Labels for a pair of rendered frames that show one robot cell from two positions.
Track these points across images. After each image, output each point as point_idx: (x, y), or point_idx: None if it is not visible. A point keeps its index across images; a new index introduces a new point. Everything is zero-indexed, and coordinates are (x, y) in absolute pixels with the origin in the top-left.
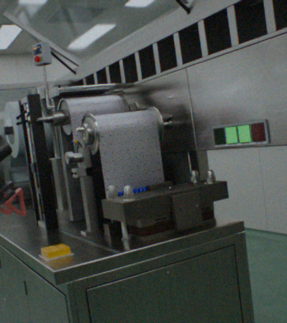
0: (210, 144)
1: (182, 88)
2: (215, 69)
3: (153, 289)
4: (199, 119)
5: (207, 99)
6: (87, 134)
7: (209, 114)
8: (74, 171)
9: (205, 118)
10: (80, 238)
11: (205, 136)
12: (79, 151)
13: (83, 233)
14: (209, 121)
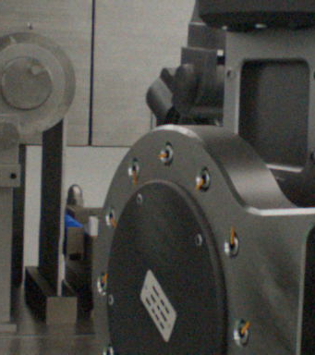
0: (136, 136)
1: (72, 15)
2: (182, 3)
3: None
4: (112, 85)
5: (148, 52)
6: (50, 85)
7: (147, 80)
8: (2, 170)
9: (131, 87)
10: (39, 336)
11: (124, 120)
12: None
13: (1, 328)
14: (143, 93)
